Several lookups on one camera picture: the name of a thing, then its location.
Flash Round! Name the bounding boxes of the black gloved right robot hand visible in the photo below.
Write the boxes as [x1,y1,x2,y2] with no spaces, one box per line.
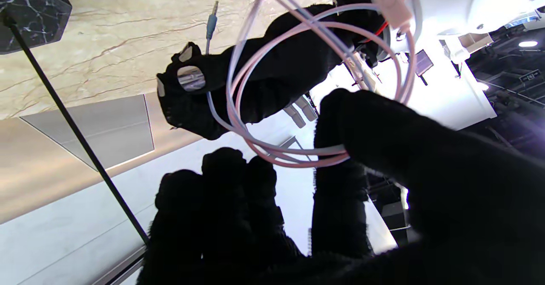
[136,88,545,285]

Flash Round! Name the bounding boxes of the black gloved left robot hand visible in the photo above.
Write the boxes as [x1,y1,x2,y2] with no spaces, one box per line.
[156,0,390,141]

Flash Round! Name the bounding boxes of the pink wired earphone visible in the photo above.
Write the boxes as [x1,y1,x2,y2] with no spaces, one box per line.
[206,0,416,168]

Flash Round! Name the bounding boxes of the black T rack marble base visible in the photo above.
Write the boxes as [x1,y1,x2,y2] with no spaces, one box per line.
[0,0,150,247]

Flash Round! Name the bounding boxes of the dark office chair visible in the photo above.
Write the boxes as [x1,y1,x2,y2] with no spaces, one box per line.
[283,105,306,129]
[294,95,318,121]

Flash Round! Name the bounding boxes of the white covered table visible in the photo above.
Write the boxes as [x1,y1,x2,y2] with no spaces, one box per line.
[311,34,498,132]

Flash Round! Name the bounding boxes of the dark computer monitor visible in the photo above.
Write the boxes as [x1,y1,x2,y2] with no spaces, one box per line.
[414,49,435,85]

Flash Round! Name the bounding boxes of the red black left arm cables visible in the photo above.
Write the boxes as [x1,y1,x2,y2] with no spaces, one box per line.
[362,0,418,45]

